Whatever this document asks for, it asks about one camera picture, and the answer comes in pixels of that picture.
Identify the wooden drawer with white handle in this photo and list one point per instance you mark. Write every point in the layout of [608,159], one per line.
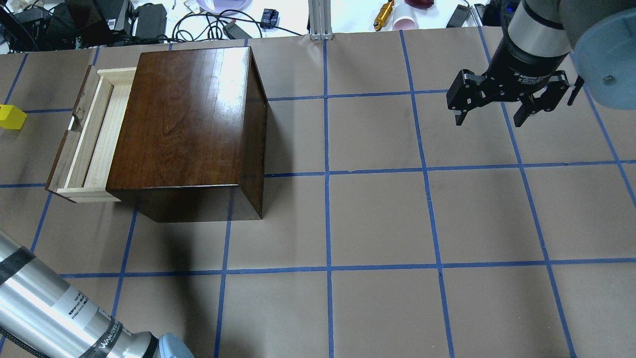
[84,157]

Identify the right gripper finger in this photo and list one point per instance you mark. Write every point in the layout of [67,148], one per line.
[555,89]
[467,92]

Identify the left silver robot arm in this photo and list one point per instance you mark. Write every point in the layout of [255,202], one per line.
[49,318]

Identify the red mango fruit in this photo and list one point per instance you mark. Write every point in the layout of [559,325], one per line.
[420,4]

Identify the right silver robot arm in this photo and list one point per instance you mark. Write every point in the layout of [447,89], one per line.
[599,33]

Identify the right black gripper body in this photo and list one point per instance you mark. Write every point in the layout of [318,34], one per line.
[522,68]

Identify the aluminium frame post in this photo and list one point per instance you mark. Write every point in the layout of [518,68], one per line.
[320,28]

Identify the dark wooden drawer box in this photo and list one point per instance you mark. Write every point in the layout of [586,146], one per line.
[191,144]

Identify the black power adapter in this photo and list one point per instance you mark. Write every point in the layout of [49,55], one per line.
[459,16]

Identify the yellow block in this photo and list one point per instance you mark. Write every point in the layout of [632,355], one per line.
[11,117]

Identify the purple plate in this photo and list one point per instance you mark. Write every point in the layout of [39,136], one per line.
[218,6]

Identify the gold metal tool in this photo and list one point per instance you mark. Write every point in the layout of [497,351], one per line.
[383,15]

